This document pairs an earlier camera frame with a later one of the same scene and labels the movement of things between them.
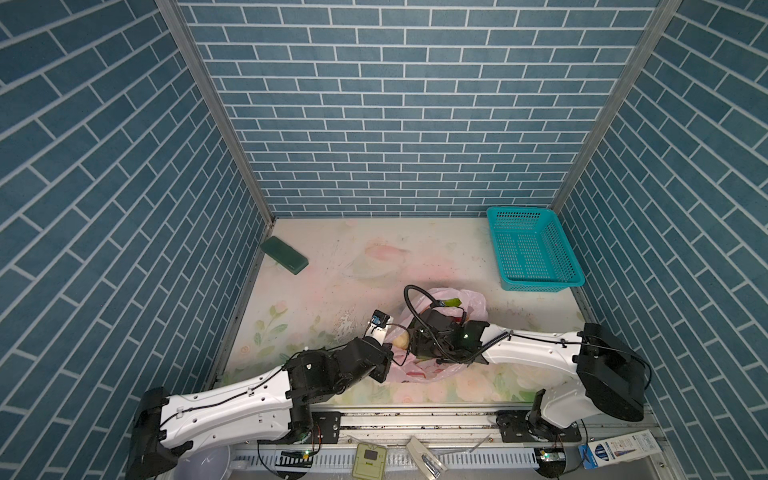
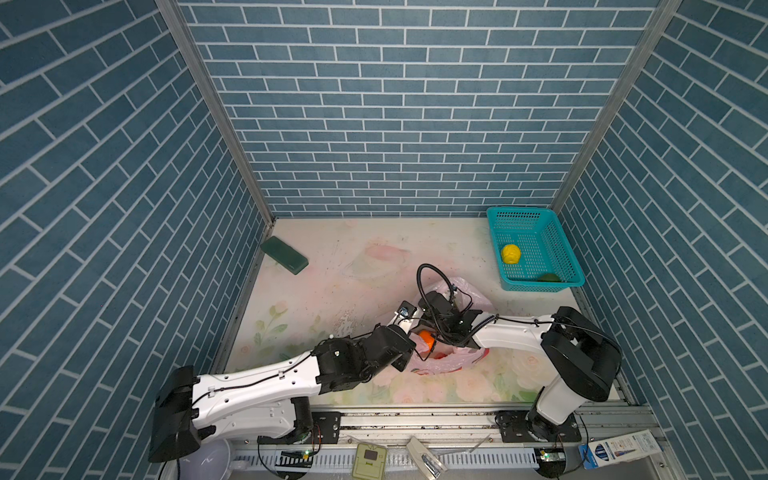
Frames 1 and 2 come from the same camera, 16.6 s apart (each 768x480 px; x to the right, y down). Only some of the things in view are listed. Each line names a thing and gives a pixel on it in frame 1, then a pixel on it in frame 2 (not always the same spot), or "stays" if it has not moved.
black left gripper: [387, 356] → [406, 354]
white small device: [429, 463] stays
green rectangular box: [284, 254] stays
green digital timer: [369, 462] stays
